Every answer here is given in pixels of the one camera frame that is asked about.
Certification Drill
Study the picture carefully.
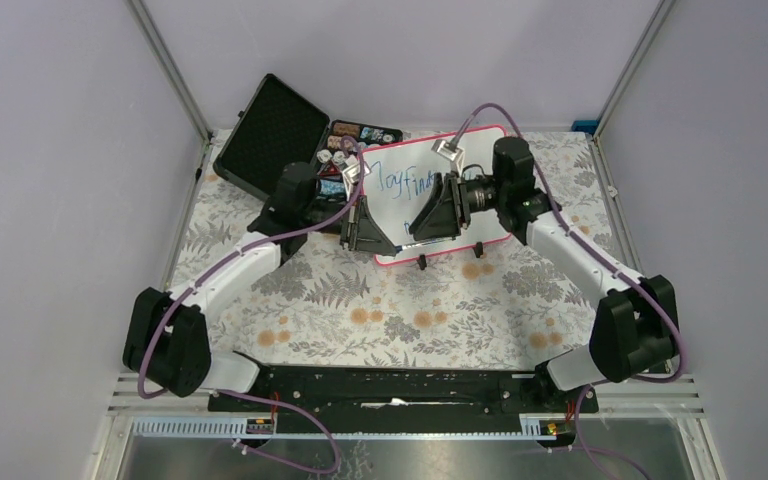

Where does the black poker chip case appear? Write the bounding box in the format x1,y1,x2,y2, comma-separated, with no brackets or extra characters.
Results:
214,73,405,204

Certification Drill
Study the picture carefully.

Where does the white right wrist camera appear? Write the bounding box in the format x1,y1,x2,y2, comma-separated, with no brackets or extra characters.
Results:
432,138,465,175

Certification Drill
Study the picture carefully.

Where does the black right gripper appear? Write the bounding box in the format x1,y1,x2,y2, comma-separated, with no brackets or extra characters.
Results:
409,171,508,242

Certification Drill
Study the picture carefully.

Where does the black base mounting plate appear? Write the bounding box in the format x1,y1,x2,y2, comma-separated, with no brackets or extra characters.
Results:
208,365,598,435

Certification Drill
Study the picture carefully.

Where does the floral tablecloth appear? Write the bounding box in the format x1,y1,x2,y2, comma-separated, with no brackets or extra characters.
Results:
170,131,622,370

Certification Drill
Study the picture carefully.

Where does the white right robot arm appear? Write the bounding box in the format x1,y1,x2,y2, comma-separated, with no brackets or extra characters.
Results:
409,136,684,412

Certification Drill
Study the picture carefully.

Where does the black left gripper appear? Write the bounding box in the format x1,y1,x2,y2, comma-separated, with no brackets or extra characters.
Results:
301,193,396,255

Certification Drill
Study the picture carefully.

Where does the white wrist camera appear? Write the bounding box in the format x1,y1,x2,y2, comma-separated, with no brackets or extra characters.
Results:
341,155,371,190
432,138,465,175

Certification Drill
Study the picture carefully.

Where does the pink framed whiteboard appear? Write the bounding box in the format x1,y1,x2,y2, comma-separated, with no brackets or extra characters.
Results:
364,132,510,267

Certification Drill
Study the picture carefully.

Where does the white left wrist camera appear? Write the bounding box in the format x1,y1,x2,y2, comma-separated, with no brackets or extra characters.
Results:
341,155,371,190

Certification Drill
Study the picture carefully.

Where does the whiteboard marker pen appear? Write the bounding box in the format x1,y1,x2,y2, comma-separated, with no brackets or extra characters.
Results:
395,240,438,253

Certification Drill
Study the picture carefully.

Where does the blue clamp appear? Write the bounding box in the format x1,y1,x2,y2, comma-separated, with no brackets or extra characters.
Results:
570,120,600,135

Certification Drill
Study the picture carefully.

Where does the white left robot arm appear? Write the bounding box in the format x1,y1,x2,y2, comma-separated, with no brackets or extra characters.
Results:
123,156,400,411

